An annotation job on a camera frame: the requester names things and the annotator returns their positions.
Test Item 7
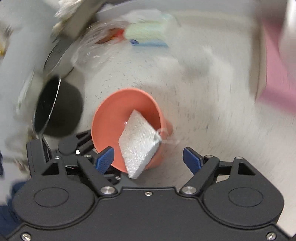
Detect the blue patterned sponge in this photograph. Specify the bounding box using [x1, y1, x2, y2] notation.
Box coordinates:
[118, 109, 181, 179]

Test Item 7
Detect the coral footed bowl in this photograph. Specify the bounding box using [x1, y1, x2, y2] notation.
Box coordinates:
[91, 88, 173, 173]

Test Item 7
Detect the black rice cooker pot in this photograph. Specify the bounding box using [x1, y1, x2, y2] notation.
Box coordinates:
[33, 75, 83, 138]

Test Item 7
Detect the pink box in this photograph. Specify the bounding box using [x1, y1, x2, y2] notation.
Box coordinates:
[256, 21, 295, 113]

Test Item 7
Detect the steel steamer pot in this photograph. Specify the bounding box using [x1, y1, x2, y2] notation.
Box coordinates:
[43, 39, 78, 79]

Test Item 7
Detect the clear plastic bag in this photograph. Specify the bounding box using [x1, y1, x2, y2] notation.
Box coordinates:
[71, 19, 129, 74]

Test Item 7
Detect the tissue pack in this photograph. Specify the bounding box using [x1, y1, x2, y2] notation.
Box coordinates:
[122, 9, 180, 47]

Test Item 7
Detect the white electric kettle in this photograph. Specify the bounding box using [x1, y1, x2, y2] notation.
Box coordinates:
[279, 0, 296, 79]

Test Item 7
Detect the large steel tray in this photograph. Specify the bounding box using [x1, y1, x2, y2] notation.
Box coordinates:
[52, 0, 107, 41]

